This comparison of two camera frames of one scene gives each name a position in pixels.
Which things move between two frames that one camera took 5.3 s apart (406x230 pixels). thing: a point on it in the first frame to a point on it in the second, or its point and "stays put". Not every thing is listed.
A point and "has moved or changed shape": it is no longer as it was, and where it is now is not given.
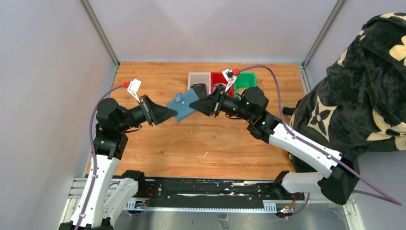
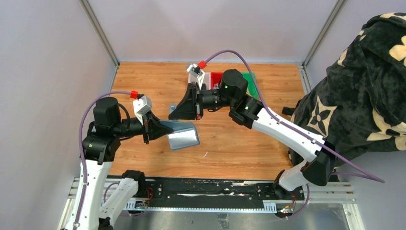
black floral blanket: (361, 105) stays put
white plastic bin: (200, 78) stays put
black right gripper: (216, 102) to (197, 102)
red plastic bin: (219, 78) stays put
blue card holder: (181, 104) has moved or changed shape
